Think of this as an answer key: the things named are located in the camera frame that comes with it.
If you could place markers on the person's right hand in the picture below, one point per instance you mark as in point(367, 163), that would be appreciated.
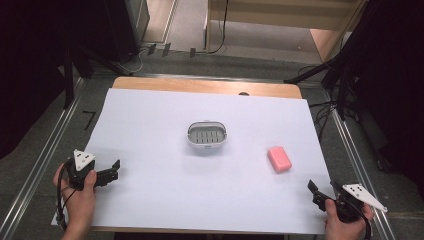
point(344, 228)

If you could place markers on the white paper sheet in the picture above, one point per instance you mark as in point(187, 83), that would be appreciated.
point(186, 186)

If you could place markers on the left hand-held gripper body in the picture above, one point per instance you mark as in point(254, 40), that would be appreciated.
point(81, 173)

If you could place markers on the person's left hand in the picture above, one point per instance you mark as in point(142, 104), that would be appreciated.
point(78, 203)

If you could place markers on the wooden table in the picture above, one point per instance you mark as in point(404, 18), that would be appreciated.
point(200, 85)

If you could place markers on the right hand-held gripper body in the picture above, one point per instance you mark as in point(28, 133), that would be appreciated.
point(350, 205)

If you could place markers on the black curtain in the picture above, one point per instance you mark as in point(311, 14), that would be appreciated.
point(396, 83)
point(30, 66)

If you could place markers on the white soap dish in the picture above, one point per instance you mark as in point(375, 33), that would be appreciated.
point(207, 135)

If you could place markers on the metal floor rail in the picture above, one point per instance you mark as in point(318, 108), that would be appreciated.
point(360, 166)
point(36, 166)

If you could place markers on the light wooden cabinet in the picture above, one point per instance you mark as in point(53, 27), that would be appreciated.
point(266, 13)

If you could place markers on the pink soap bar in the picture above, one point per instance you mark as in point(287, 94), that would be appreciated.
point(279, 159)

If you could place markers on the black metal stand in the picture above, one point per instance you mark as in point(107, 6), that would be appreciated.
point(313, 71)

